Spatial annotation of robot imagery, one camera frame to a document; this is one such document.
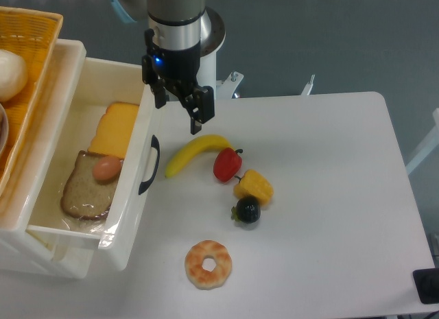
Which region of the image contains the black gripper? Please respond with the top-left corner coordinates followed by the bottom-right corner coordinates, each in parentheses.
top-left (142, 29), bottom-right (215, 134)

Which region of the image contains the white drawer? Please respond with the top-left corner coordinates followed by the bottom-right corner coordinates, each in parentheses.
top-left (27, 58), bottom-right (161, 278)

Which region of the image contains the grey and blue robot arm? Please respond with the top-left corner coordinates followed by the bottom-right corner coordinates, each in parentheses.
top-left (110, 0), bottom-right (215, 134)

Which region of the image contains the white drawer cabinet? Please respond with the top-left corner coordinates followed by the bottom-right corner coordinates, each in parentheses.
top-left (1, 39), bottom-right (86, 278)

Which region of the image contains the yellow banana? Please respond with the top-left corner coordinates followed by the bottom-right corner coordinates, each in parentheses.
top-left (165, 134), bottom-right (234, 178)

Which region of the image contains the yellow toast slice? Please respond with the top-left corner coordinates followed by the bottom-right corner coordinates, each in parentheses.
top-left (88, 102), bottom-right (139, 159)

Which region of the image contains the red bell pepper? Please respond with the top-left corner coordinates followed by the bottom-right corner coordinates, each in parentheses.
top-left (213, 147), bottom-right (243, 182)

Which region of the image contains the brown egg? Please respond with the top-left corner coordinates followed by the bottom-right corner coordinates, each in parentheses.
top-left (92, 156), bottom-right (122, 181)

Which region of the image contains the yellow bell pepper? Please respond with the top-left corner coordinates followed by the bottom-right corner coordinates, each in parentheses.
top-left (233, 169), bottom-right (274, 206)

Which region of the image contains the dark purple mangosteen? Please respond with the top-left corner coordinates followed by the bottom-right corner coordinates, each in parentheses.
top-left (230, 196), bottom-right (261, 224)

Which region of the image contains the brown bread slice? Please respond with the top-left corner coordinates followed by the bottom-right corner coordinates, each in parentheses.
top-left (60, 150), bottom-right (121, 220)

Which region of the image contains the yellow wicker basket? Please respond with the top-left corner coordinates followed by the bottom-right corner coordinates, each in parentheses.
top-left (1, 6), bottom-right (63, 191)

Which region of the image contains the white round bun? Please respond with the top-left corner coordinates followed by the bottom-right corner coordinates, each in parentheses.
top-left (0, 49), bottom-right (28, 102)

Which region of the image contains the black device at edge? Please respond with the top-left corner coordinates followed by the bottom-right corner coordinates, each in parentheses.
top-left (412, 268), bottom-right (439, 305)

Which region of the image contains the black top drawer handle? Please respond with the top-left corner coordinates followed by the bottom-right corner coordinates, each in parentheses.
top-left (138, 134), bottom-right (161, 196)

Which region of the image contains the white table frame bracket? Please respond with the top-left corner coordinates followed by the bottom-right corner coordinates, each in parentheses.
top-left (301, 74), bottom-right (316, 96)

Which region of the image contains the toasted bagel ring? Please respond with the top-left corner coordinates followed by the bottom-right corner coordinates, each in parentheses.
top-left (184, 239), bottom-right (233, 291)

